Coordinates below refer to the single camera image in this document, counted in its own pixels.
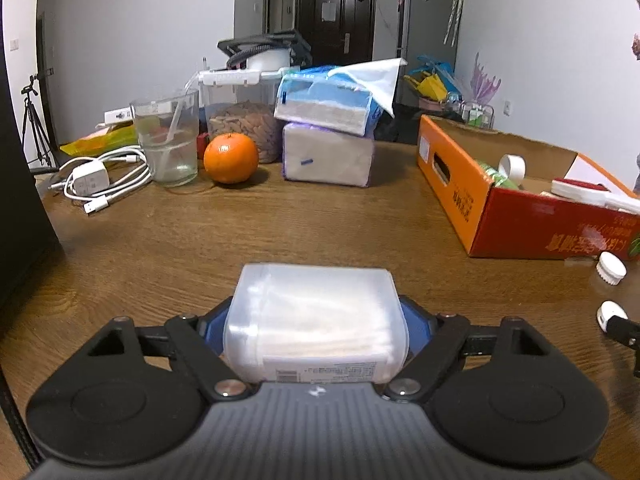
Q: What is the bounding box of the black bag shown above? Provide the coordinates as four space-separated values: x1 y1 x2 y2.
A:
374 104 463 145

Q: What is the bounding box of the clear container with nuts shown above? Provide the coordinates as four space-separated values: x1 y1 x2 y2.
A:
196 66 299 164

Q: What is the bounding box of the blue tissue pack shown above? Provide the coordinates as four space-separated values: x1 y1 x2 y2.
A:
273 58 406 138

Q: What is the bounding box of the dark brown door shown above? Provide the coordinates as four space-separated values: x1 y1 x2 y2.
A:
295 0 376 66

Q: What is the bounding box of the wire rack with bottles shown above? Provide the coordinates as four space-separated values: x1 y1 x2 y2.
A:
459 101 495 129

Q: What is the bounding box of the green bottle in box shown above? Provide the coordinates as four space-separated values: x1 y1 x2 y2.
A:
476 160 518 191

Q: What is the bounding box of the black and white appliance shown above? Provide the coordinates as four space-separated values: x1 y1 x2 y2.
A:
217 29 312 72

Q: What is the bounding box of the white charger with cable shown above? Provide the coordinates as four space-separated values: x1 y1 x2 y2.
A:
49 145 152 216

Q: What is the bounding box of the white round lid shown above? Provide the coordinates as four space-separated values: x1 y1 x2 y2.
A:
596 300 628 334

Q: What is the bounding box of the clear glass with straw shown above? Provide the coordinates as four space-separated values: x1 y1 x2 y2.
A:
130 74 200 188

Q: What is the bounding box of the translucent white plastic box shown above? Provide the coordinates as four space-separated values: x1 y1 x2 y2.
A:
222 263 409 384

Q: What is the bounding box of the orange fruit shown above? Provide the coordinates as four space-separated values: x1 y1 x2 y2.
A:
203 132 259 184

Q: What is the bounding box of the grey refrigerator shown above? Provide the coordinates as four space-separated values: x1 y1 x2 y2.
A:
397 0 458 70

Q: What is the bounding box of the white tape roll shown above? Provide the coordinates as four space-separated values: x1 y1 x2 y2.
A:
498 154 526 185

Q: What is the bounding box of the orange cardboard box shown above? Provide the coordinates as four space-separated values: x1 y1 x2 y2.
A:
416 115 639 260

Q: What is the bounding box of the white ribbed bottle cap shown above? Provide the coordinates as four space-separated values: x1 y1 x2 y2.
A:
596 252 627 286

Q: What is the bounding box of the black tripod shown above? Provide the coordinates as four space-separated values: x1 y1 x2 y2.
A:
21 75 58 176

